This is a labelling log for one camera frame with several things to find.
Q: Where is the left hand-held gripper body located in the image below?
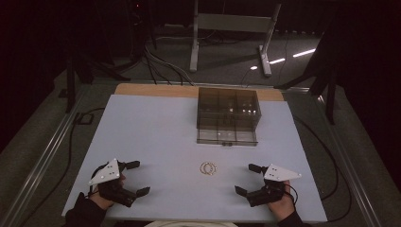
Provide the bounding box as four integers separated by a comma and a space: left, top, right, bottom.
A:
88, 158, 137, 208

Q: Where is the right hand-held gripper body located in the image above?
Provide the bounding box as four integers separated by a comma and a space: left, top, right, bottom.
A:
246, 164, 302, 208

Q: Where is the smoky clear drawer box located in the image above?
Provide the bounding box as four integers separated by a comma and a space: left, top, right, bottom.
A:
196, 87, 263, 131

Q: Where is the person's left hand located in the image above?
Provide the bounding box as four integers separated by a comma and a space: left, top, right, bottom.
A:
89, 172, 127, 211

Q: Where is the person's right hand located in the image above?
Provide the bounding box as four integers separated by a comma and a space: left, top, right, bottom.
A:
268, 180, 296, 222

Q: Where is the white table mat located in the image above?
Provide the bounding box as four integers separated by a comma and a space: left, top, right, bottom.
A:
61, 94, 329, 224

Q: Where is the black floor socket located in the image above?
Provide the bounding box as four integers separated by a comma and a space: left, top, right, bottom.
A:
75, 112, 95, 126

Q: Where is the black stand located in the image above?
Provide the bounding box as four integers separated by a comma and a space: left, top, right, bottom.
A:
273, 18, 339, 126
64, 46, 131, 114

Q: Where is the white metal stand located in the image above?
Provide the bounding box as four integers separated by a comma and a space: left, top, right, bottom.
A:
188, 0, 284, 78

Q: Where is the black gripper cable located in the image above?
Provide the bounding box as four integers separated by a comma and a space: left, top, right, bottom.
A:
283, 183, 299, 204

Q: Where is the aluminium rail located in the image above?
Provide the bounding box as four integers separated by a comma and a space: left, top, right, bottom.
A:
316, 94, 384, 227
0, 84, 91, 227

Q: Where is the bundle of floor cables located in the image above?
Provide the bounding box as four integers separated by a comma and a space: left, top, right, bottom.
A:
143, 42, 196, 87

